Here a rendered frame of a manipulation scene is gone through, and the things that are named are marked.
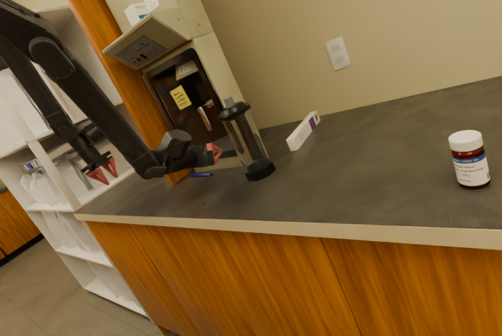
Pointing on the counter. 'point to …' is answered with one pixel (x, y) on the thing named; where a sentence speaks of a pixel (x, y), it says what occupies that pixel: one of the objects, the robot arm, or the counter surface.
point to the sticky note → (180, 97)
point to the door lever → (205, 115)
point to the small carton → (136, 12)
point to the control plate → (140, 51)
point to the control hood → (176, 28)
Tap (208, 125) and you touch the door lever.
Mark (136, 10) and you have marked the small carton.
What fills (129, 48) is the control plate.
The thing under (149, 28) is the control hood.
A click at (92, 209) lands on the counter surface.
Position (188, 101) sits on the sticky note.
